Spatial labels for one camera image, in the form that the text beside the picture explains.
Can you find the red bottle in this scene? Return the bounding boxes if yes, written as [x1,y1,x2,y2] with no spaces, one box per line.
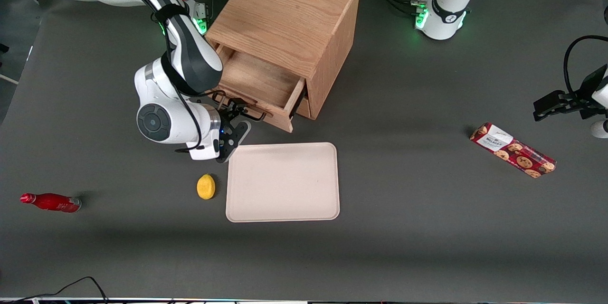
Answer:
[20,193,82,213]

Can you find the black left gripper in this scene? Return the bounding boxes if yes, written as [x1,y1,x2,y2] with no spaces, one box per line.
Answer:
[532,64,608,122]

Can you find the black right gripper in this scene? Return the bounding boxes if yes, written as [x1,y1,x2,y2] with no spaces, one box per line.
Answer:
[218,98,249,148]

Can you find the red cookie box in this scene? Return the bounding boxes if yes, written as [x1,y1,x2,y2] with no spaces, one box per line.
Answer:
[469,122,557,179]

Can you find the beige rectangular tray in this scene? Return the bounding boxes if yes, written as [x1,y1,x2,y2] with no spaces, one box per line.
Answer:
[226,142,341,223]

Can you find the right wrist camera mount plate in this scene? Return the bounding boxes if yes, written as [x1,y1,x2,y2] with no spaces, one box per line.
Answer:
[216,120,251,163]

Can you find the yellow lemon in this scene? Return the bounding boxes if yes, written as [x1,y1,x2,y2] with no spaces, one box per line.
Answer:
[197,174,216,200]

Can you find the wooden drawer with worn inside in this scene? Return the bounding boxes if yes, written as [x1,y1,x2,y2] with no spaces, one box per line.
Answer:
[209,44,307,133]

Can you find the thin black floor cable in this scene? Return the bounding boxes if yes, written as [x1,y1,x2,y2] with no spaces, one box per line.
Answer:
[0,276,110,304]

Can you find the black cable loop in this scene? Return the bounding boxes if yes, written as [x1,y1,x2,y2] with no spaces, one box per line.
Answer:
[563,35,608,98]

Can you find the black metal drawer handle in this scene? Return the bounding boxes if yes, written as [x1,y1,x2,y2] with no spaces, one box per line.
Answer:
[237,104,267,122]

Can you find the dark grey table mat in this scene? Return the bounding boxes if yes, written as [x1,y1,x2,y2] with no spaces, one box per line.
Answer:
[0,0,608,301]

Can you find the oak wooden drawer cabinet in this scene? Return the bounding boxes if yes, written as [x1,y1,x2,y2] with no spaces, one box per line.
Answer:
[205,0,361,120]

